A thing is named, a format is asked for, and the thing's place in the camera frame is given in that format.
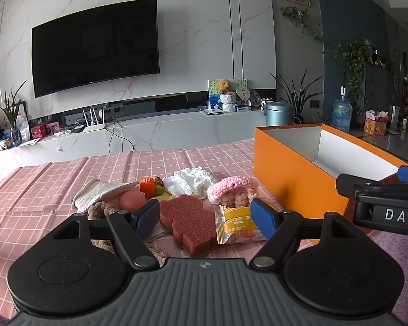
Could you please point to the yellow snack packet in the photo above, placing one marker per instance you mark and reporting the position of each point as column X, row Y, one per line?
column 236, row 224

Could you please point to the decorative plate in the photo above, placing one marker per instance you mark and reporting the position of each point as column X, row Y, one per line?
column 255, row 96

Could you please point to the white towel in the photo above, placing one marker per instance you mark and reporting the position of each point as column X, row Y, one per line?
column 95, row 190

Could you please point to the hanging vine plant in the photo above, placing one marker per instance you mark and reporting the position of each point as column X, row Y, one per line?
column 297, row 15

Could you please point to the yellow envelope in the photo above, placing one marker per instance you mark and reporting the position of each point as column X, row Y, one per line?
column 30, row 142

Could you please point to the white plastic bag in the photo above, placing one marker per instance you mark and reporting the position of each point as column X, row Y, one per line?
column 188, row 181

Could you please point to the red box with picture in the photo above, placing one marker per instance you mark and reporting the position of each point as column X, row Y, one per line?
column 53, row 128

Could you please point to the grey laptop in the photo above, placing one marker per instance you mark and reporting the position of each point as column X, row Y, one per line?
column 210, row 110

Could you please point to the white marble TV cabinet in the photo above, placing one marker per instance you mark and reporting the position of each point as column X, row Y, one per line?
column 176, row 132

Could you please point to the orange cardboard box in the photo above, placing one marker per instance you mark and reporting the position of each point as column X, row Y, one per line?
column 292, row 176

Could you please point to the red gift box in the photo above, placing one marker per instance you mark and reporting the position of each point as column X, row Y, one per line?
column 375, row 125

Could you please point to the pink checkered tablecloth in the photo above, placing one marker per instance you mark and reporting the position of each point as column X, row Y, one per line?
column 88, row 176

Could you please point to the brown teddy bear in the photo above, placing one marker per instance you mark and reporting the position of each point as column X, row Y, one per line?
column 224, row 86

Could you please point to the white router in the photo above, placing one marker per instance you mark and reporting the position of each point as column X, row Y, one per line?
column 94, row 128

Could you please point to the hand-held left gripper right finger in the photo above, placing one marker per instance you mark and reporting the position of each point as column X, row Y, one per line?
column 262, row 219

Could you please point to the pink crochet mushroom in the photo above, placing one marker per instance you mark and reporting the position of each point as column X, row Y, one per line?
column 231, row 188

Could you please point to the teal box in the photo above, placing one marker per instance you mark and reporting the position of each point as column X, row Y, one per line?
column 243, row 108

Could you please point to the orange crochet strawberry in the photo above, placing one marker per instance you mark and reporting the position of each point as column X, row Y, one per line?
column 149, row 186

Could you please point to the long-leaf potted plant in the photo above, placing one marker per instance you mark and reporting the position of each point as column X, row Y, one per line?
column 298, row 100

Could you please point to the purple rug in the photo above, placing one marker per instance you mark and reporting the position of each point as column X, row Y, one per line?
column 404, row 265

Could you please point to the green plant in glass vase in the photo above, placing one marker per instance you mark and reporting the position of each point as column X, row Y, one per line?
column 15, row 135

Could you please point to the blue-grey trash can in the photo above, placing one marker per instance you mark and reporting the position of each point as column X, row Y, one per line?
column 278, row 113

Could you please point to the black wall television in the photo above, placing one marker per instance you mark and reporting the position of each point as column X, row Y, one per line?
column 95, row 47

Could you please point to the yellow sponge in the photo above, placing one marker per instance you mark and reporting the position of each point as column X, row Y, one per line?
column 163, row 197

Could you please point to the small black box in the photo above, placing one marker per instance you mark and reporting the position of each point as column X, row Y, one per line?
column 77, row 129

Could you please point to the pink foam ball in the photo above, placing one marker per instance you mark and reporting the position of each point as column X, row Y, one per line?
column 131, row 200

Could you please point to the teddy bear in pot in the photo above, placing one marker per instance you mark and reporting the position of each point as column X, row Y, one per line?
column 213, row 96

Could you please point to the trailing pothos plant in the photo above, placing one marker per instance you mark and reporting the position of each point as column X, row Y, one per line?
column 352, row 54

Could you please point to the red-brown sponge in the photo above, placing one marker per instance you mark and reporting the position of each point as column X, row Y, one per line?
column 187, row 217

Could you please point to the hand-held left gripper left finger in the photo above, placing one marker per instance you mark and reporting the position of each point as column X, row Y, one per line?
column 146, row 219

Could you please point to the blue water jug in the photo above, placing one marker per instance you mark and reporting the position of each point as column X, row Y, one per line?
column 341, row 113

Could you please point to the white crochet pot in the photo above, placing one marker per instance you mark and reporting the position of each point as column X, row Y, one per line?
column 228, row 103

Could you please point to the grey cabinet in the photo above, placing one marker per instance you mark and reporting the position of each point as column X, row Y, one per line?
column 377, row 91

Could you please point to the round white hand fan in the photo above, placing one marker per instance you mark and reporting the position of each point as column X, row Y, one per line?
column 243, row 92

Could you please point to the blue snack bag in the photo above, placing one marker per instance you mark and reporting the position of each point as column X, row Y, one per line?
column 2, row 143

